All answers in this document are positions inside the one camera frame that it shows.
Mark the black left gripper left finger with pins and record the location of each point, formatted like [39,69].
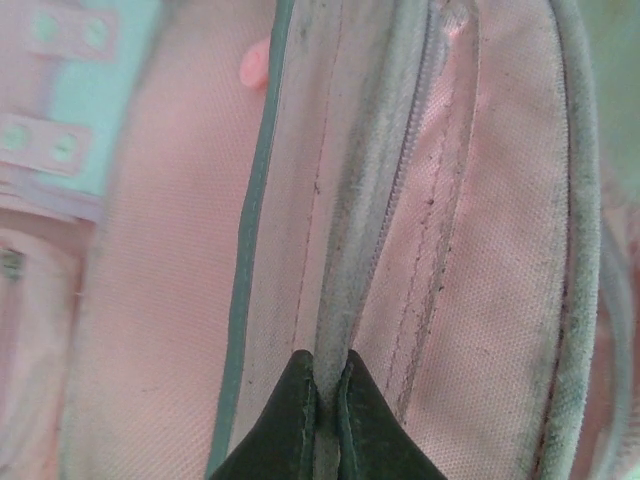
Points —
[280,430]

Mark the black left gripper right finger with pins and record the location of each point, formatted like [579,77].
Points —
[380,435]

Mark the pink school backpack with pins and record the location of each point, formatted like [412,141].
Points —
[450,200]

